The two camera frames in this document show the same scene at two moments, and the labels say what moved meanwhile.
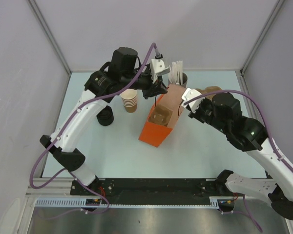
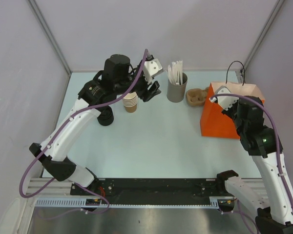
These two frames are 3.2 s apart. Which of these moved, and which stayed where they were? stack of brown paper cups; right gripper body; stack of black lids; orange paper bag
Moved: right gripper body; orange paper bag
Stayed: stack of black lids; stack of brown paper cups
